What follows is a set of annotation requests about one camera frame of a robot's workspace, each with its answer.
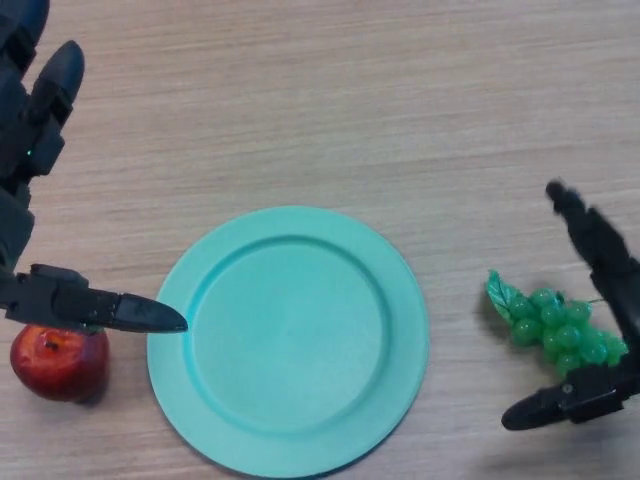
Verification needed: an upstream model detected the green grapes bunch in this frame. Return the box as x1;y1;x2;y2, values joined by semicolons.
484;268;629;379

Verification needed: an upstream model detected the red apple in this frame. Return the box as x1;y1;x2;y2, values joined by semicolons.
9;323;110;404

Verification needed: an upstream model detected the green round plate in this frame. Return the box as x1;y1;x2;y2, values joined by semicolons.
146;205;431;479

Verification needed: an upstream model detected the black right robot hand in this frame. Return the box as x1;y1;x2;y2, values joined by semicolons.
500;179;640;434

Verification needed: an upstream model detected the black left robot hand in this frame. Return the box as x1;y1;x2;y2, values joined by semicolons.
0;0;190;335

